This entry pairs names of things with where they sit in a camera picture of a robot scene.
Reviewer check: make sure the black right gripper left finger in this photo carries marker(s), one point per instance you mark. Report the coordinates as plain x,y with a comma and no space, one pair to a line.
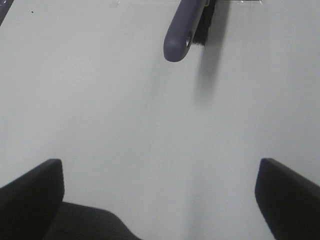
29,204

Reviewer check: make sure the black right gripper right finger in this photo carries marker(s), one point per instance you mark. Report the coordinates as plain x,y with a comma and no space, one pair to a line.
288,202

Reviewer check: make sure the purple plastic dustpan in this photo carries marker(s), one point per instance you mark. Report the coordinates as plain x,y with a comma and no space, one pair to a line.
5,6

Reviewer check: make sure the purple hand brush black bristles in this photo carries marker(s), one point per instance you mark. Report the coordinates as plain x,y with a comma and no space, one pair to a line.
189,26

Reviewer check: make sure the chrome wire dish rack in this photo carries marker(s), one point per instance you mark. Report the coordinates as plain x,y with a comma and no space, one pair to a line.
247,2

